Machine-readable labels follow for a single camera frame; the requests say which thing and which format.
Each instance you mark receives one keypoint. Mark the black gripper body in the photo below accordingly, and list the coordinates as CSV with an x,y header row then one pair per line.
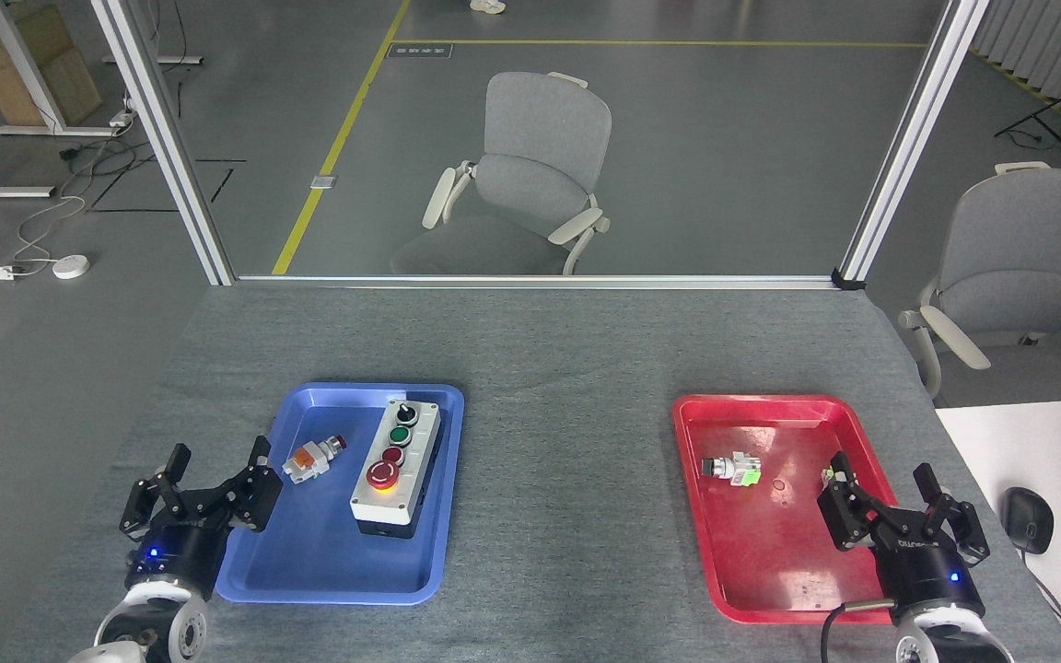
x,y
176,557
931,575

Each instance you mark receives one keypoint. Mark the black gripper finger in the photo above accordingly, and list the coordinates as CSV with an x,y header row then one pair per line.
x,y
848,511
959,525
254,493
157,497

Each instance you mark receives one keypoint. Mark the white four-button control box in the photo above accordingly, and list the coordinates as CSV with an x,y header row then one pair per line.
x,y
397,470

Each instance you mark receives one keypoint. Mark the cardboard box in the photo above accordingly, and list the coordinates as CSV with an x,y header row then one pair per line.
x,y
70,87

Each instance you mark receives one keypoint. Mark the black computer mouse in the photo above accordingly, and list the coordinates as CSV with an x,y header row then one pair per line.
x,y
1028,520

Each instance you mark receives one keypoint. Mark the red plastic tray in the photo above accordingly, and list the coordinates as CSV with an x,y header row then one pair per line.
x,y
770,543

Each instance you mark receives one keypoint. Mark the blue plastic tray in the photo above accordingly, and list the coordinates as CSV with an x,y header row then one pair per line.
x,y
346,552

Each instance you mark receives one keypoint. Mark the white side table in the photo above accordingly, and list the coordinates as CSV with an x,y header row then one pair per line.
x,y
1046,451

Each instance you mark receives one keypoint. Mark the white round floor device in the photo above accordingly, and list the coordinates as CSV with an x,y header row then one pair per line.
x,y
71,267

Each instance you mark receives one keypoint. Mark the grey office chair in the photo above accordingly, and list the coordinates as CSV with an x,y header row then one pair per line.
x,y
1019,267
535,175

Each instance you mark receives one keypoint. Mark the grey felt table cover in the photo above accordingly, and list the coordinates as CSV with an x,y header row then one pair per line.
x,y
567,368

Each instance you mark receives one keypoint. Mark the metal floor socket plate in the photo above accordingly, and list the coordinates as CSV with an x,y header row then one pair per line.
x,y
323,181

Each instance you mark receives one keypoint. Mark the white power strip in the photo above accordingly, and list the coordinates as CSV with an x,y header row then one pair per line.
x,y
122,118

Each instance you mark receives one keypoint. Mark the grey floor label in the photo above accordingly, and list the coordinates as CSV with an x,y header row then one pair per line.
x,y
420,51

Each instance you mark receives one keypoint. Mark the white pleated curtain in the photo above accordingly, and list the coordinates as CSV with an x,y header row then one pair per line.
x,y
1046,46

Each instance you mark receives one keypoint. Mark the person's foot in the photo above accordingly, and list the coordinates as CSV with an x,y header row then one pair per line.
x,y
489,5

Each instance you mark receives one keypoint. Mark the red push button switch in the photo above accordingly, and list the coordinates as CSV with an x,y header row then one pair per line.
x,y
308,462

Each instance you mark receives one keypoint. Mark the black selector switch green block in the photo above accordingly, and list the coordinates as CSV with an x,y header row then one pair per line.
x,y
731,470

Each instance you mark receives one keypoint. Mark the silver aluminium rail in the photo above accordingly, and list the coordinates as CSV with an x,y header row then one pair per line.
x,y
530,282

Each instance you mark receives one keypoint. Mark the silver aluminium post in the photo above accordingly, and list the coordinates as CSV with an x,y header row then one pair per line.
x,y
162,138
908,147

